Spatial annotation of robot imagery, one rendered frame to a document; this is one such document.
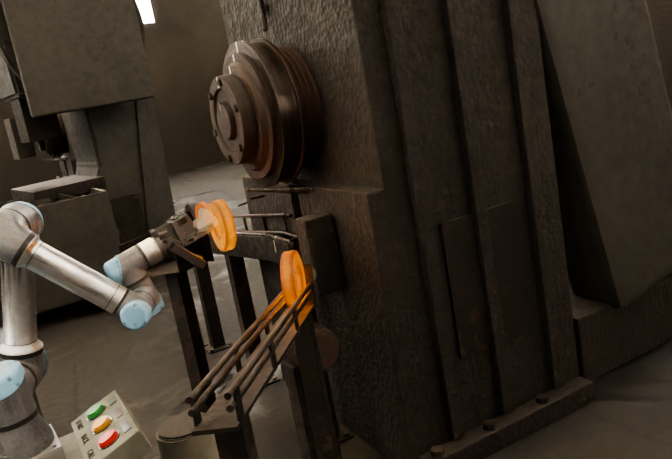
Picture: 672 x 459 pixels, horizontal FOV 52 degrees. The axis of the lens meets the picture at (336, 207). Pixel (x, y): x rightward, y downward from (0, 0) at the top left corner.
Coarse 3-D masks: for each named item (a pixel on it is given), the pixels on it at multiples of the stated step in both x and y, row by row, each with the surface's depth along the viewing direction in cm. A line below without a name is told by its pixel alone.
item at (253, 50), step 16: (240, 48) 211; (256, 48) 205; (256, 64) 203; (272, 64) 201; (272, 80) 197; (288, 80) 200; (272, 96) 198; (288, 96) 199; (288, 112) 199; (288, 128) 200; (288, 144) 202; (288, 160) 206; (272, 176) 214; (288, 176) 215
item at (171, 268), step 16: (208, 240) 260; (176, 256) 244; (208, 256) 260; (160, 272) 253; (176, 272) 245; (176, 288) 257; (176, 304) 259; (192, 304) 262; (176, 320) 261; (192, 320) 261; (192, 336) 260; (192, 352) 261; (192, 368) 263; (208, 368) 267; (192, 384) 266; (208, 384) 267; (208, 400) 266
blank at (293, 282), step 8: (288, 256) 171; (296, 256) 175; (280, 264) 170; (288, 264) 169; (296, 264) 174; (280, 272) 169; (288, 272) 168; (296, 272) 173; (304, 272) 182; (288, 280) 168; (296, 280) 171; (304, 280) 181; (288, 288) 168; (296, 288) 170; (288, 296) 169; (296, 296) 169; (304, 296) 178; (288, 304) 170
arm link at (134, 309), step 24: (0, 216) 172; (0, 240) 168; (24, 240) 169; (24, 264) 171; (48, 264) 171; (72, 264) 174; (72, 288) 173; (96, 288) 174; (120, 288) 177; (120, 312) 175; (144, 312) 175
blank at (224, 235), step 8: (216, 200) 201; (208, 208) 205; (216, 208) 198; (224, 208) 197; (216, 216) 200; (224, 216) 195; (232, 216) 196; (224, 224) 195; (232, 224) 196; (216, 232) 204; (224, 232) 196; (232, 232) 196; (216, 240) 205; (224, 240) 198; (232, 240) 197; (224, 248) 199; (232, 248) 201
